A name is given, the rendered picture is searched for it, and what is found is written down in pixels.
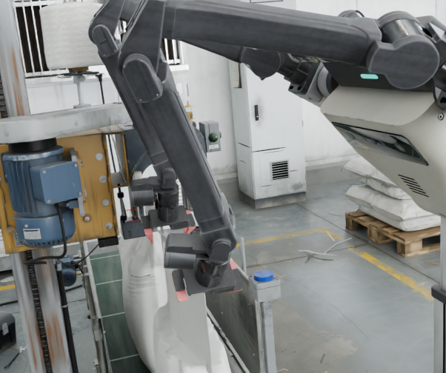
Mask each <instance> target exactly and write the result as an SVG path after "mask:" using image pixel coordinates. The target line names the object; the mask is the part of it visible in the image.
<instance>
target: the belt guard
mask: <svg viewBox="0 0 446 373"><path fill-rule="evenodd" d="M120 102H122V101H120ZM118 103H119V102H117V103H116V104H113V103H109V104H99V105H93V106H92V107H93V108H88V109H83V110H74V109H73V108H72V109H67V110H74V111H65V110H57V111H51V112H41V113H36V114H30V115H20V116H15V117H9V118H2V119H0V143H2V144H5V143H19V142H27V141H38V140H44V139H48V138H55V137H59V136H63V135H69V134H73V133H77V132H83V131H87V130H94V129H97V128H101V127H108V126H111V125H115V124H122V123H125V122H129V121H131V119H130V116H129V114H128V112H127V110H126V108H125V106H124V104H123V102H122V104H118Z"/></svg>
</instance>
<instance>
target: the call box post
mask: <svg viewBox="0 0 446 373"><path fill-rule="evenodd" d="M260 308H261V318H262V337H263V347H264V365H265V373H276V356H275V345H274V334H273V314H272V303H271V300H267V301H263V302H260Z"/></svg>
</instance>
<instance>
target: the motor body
mask: <svg viewBox="0 0 446 373"><path fill-rule="evenodd" d="M63 152H64V147H63V146H59V145H56V146H55V147H52V148H49V149H42V150H37V151H31V152H11V151H9V152H6V153H5V154H4V160H5V161H4V166H5V171H6V175H7V182H8V187H9V192H10V200H11V204H12V208H13V211H16V212H17V213H16V214H15V215H14V220H15V224H16V231H17V235H18V238H19V240H20V241H21V242H22V243H23V244H24V245H25V246H28V247H33V248H43V247H49V246H55V245H59V244H61V243H63V237H62V231H61V223H60V219H59V214H58V210H57V209H56V208H55V207H54V204H51V205H46V204H44V202H42V201H39V200H36V199H35V198H34V196H33V188H32V183H31V178H30V168H31V167H34V166H38V165H42V164H49V163H53V162H57V161H61V154H62V153H63ZM61 209H62V215H63V221H64V229H65V235H66V241H68V240H70V239H71V238H72V237H73V235H74V233H75V231H76V223H75V217H74V211H73V209H70V208H69V207H62V208H61Z"/></svg>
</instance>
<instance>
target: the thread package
mask: <svg viewBox="0 0 446 373"><path fill-rule="evenodd" d="M101 6H102V4H99V3H91V2H77V1H66V2H63V3H62V4H54V5H49V6H46V7H43V8H41V9H40V11H39V13H40V16H41V28H42V34H43V40H44V54H45V58H46V63H47V68H48V69H49V70H57V69H64V68H72V70H73V72H76V71H85V70H89V67H91V66H100V65H104V64H103V62H102V61H101V59H100V57H99V54H98V48H97V46H96V45H95V44H94V43H93V42H92V41H91V40H90V39H89V36H88V29H89V26H90V21H91V20H92V19H93V16H94V15H95V13H96V12H97V11H98V10H99V8H100V7H101Z"/></svg>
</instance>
